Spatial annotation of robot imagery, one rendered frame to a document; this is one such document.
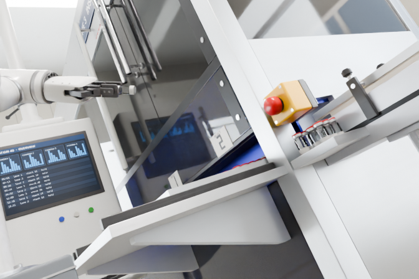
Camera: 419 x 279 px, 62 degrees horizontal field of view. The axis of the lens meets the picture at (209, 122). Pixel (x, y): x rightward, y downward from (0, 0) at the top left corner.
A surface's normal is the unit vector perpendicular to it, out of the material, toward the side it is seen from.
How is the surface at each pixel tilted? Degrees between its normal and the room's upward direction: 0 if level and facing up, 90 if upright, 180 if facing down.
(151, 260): 90
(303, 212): 90
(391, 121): 90
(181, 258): 90
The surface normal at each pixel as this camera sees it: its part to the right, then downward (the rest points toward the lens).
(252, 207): 0.44, -0.46
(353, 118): -0.81, 0.17
